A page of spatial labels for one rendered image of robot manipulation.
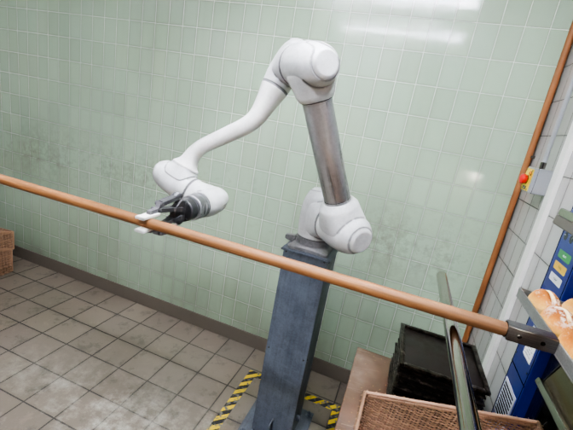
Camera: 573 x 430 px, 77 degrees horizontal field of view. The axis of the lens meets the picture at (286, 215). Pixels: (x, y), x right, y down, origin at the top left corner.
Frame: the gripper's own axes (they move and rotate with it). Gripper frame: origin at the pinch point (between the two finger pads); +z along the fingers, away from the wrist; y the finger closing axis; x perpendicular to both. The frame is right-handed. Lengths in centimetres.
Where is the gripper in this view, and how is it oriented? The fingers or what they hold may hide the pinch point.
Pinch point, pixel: (147, 222)
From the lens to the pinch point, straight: 107.4
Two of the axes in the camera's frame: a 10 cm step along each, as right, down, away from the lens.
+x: -9.3, -2.4, 2.8
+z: -3.3, 2.1, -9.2
